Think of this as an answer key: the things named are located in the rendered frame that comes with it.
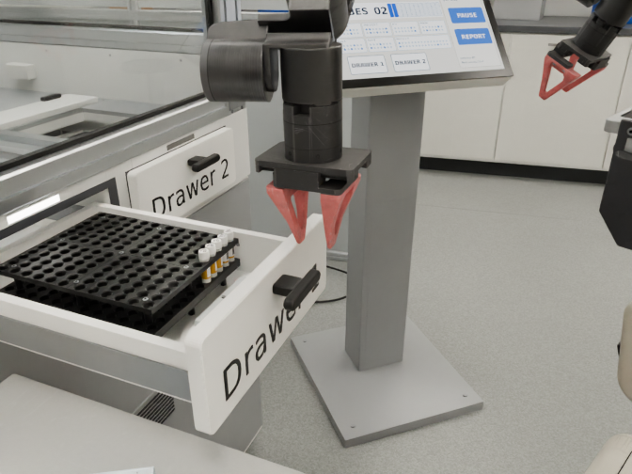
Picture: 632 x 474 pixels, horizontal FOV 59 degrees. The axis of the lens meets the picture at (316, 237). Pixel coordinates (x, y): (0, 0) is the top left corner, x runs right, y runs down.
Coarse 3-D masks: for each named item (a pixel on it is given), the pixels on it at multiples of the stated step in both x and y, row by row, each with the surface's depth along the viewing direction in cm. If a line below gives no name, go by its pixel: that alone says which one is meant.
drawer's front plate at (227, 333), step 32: (320, 224) 69; (288, 256) 61; (320, 256) 71; (256, 288) 55; (320, 288) 73; (224, 320) 50; (256, 320) 56; (192, 352) 48; (224, 352) 51; (192, 384) 49; (224, 384) 52; (224, 416) 53
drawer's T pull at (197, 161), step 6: (198, 156) 97; (210, 156) 97; (216, 156) 98; (192, 162) 95; (198, 162) 94; (204, 162) 94; (210, 162) 96; (192, 168) 93; (198, 168) 93; (204, 168) 95
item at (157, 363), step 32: (64, 224) 77; (192, 224) 76; (0, 256) 68; (256, 256) 74; (0, 288) 69; (224, 288) 72; (0, 320) 60; (32, 320) 58; (64, 320) 56; (96, 320) 56; (192, 320) 66; (64, 352) 58; (96, 352) 56; (128, 352) 54; (160, 352) 52; (160, 384) 54
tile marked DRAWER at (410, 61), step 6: (390, 54) 130; (396, 54) 131; (402, 54) 131; (408, 54) 132; (414, 54) 132; (420, 54) 132; (396, 60) 130; (402, 60) 131; (408, 60) 131; (414, 60) 131; (420, 60) 132; (426, 60) 132; (396, 66) 130; (402, 66) 130; (408, 66) 131; (414, 66) 131; (420, 66) 132; (426, 66) 132
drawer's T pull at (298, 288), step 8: (312, 272) 61; (280, 280) 59; (288, 280) 59; (296, 280) 59; (304, 280) 59; (312, 280) 59; (280, 288) 58; (288, 288) 58; (296, 288) 58; (304, 288) 58; (312, 288) 60; (288, 296) 56; (296, 296) 56; (304, 296) 58; (288, 304) 56; (296, 304) 56
